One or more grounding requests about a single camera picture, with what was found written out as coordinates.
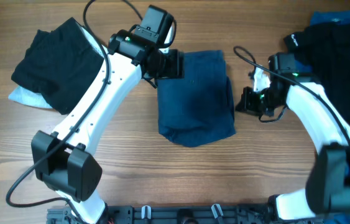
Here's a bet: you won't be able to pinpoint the folded black shorts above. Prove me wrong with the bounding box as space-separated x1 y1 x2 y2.
11 17 103 114

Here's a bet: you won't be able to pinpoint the black polo shirt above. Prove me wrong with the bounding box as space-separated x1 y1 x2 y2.
283 21 350 147

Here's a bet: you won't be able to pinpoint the blue polo shirt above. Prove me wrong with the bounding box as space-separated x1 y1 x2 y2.
292 8 350 224

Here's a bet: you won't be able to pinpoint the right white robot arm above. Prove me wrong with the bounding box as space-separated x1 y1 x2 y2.
236 53 350 222

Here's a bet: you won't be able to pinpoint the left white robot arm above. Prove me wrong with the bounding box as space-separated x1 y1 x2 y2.
31 5 184 223

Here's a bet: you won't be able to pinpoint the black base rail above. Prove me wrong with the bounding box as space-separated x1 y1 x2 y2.
46 203 287 224

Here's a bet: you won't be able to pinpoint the dark blue denim shorts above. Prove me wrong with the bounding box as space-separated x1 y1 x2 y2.
157 50 236 147

